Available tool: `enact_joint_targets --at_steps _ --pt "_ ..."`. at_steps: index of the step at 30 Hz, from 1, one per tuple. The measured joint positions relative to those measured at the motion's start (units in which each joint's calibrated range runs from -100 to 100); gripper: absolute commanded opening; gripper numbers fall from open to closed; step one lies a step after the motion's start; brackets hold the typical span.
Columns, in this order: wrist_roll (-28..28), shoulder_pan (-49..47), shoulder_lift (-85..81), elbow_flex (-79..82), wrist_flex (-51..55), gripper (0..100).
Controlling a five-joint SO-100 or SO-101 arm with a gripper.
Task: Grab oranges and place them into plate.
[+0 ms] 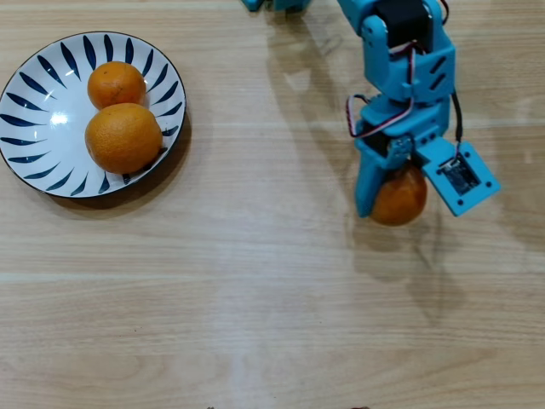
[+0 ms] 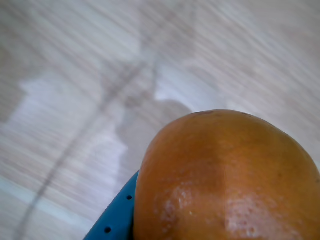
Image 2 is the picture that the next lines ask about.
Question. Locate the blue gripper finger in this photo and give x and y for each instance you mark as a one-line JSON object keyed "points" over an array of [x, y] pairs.
{"points": [[117, 217]]}

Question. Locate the medium orange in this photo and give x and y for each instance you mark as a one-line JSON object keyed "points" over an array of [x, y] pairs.
{"points": [[225, 180]]}

